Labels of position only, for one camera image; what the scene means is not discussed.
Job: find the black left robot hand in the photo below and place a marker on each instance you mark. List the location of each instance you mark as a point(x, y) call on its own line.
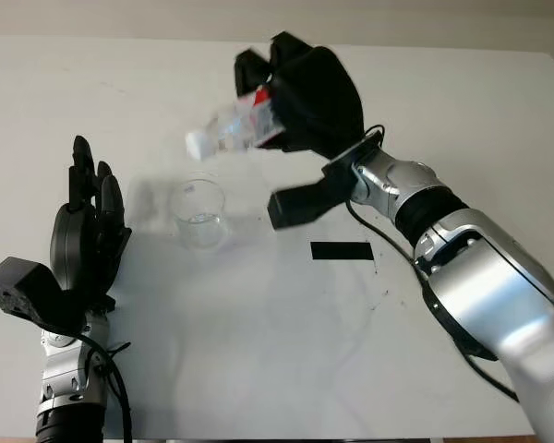
point(69, 244)

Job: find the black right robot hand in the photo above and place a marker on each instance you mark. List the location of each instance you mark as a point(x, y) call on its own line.
point(323, 97)

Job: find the clear water bottle white cap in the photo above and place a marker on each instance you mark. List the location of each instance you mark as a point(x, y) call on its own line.
point(226, 129)

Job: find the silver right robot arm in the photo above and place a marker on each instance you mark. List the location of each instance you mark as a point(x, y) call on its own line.
point(480, 277)

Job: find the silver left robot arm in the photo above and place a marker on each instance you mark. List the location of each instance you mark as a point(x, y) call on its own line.
point(69, 374)

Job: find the clear plastic cup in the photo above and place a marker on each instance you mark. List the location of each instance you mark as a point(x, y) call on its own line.
point(198, 217)

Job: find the black tape strip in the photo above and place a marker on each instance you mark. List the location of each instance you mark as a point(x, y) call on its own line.
point(341, 251)

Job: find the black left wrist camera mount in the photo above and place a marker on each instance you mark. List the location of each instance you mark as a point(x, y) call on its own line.
point(23, 286)

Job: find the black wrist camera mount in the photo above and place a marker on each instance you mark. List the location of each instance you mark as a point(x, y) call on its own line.
point(23, 286)
point(300, 205)

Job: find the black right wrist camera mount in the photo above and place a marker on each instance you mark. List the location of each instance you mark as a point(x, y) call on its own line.
point(300, 205)

